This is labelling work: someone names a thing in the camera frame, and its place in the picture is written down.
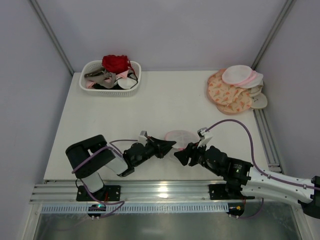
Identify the red lace bra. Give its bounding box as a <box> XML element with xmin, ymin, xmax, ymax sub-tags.
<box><xmin>102</xmin><ymin>55</ymin><xmax>131</xmax><ymax>75</ymax></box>

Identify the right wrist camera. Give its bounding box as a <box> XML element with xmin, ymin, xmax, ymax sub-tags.
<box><xmin>197</xmin><ymin>127</ymin><xmax>213</xmax><ymax>148</ymax></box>

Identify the white cable duct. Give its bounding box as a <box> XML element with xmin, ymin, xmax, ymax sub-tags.
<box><xmin>40</xmin><ymin>202</ymin><xmax>229</xmax><ymax>214</ymax></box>

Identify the aluminium rail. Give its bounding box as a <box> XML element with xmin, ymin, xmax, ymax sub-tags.
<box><xmin>29</xmin><ymin>179</ymin><xmax>281</xmax><ymax>205</ymax></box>

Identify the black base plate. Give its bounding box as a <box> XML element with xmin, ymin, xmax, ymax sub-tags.
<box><xmin>208</xmin><ymin>183</ymin><xmax>255</xmax><ymax>201</ymax></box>
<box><xmin>76</xmin><ymin>185</ymin><xmax>121</xmax><ymax>202</ymax></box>

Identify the white plastic basket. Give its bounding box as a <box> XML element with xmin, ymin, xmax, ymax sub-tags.
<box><xmin>78</xmin><ymin>60</ymin><xmax>142</xmax><ymax>97</ymax></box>

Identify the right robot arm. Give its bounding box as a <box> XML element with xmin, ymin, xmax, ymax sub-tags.
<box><xmin>174</xmin><ymin>143</ymin><xmax>320</xmax><ymax>219</ymax></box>

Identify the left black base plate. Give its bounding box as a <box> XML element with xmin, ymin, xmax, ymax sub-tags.
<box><xmin>76</xmin><ymin>185</ymin><xmax>121</xmax><ymax>202</ymax></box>

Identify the grey bra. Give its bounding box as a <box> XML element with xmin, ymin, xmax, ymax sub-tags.
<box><xmin>84</xmin><ymin>68</ymin><xmax>117</xmax><ymax>89</ymax></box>

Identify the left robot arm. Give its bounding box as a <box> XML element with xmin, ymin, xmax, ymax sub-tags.
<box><xmin>65</xmin><ymin>131</ymin><xmax>176</xmax><ymax>202</ymax></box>

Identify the white pink mesh laundry bag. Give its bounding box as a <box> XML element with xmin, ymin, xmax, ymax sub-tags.
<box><xmin>164</xmin><ymin>130</ymin><xmax>199</xmax><ymax>151</ymax></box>

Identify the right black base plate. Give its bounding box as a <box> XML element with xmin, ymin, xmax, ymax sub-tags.
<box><xmin>208</xmin><ymin>183</ymin><xmax>255</xmax><ymax>201</ymax></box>

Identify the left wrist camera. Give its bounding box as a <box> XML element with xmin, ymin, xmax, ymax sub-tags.
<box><xmin>138</xmin><ymin>130</ymin><xmax>148</xmax><ymax>145</ymax></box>

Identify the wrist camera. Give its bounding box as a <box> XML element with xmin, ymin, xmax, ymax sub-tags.
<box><xmin>138</xmin><ymin>130</ymin><xmax>148</xmax><ymax>145</ymax></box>
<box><xmin>197</xmin><ymin>127</ymin><xmax>213</xmax><ymax>148</ymax></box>

